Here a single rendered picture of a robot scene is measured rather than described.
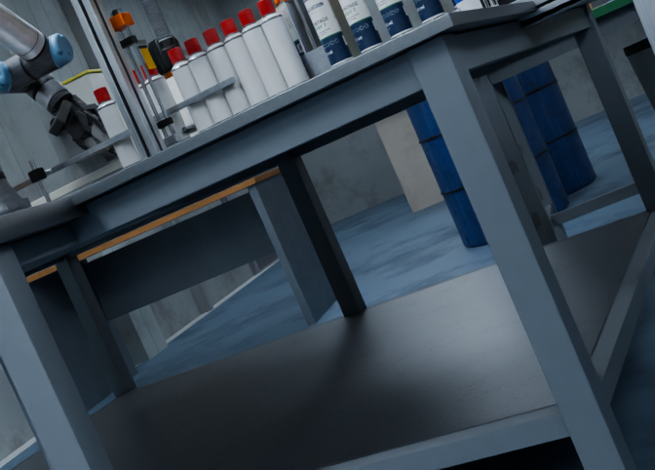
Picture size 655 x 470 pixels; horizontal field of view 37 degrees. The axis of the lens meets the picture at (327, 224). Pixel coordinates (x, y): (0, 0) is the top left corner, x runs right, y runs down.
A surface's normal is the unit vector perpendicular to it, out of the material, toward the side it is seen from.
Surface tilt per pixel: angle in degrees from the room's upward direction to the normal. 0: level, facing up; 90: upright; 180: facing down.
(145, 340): 90
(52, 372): 90
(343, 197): 90
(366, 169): 90
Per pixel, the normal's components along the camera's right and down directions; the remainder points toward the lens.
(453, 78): -0.38, 0.23
